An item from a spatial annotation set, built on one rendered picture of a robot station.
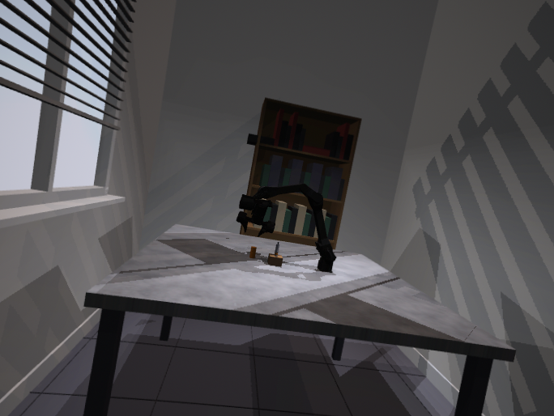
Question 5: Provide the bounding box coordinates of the brown wooden block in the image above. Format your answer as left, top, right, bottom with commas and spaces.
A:
267, 253, 283, 267

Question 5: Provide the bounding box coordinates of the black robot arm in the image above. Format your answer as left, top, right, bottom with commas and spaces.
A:
239, 183, 336, 273

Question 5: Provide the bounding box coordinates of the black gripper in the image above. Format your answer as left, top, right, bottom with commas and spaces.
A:
237, 211, 275, 237

